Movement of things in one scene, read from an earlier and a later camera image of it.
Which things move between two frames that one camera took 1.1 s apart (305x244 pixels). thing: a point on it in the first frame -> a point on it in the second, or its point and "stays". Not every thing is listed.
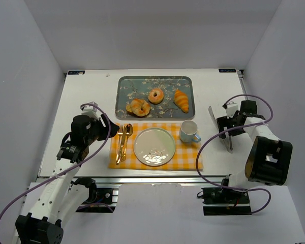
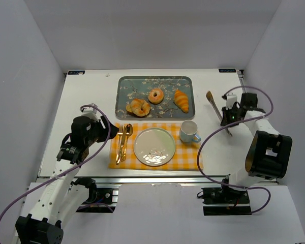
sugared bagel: (155, 96) stays
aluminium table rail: (152, 179) stays
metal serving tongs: (226, 139) -> (210, 97)
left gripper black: (105, 128) stays
